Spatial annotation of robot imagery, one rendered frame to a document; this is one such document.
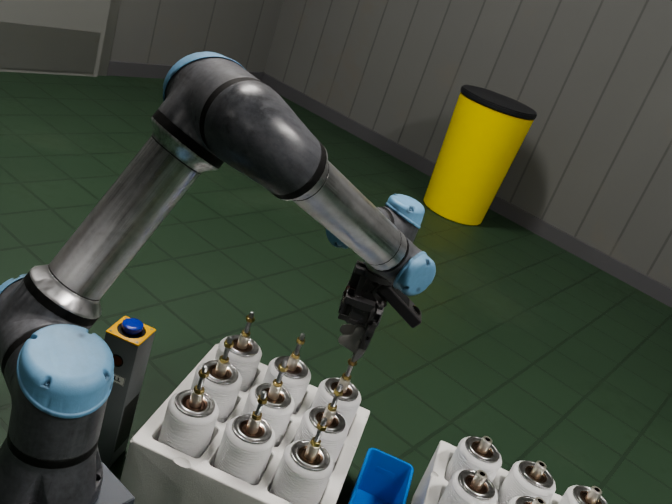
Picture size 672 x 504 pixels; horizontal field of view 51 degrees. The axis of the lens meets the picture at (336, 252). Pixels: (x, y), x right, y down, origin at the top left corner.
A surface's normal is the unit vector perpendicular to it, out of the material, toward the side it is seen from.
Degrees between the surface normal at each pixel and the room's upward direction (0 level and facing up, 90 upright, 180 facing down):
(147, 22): 90
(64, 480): 72
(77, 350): 7
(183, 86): 62
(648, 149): 90
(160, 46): 90
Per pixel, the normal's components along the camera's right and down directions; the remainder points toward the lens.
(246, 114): -0.01, -0.17
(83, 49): 0.73, 0.48
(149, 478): -0.25, 0.33
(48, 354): 0.38, -0.79
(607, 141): -0.61, 0.15
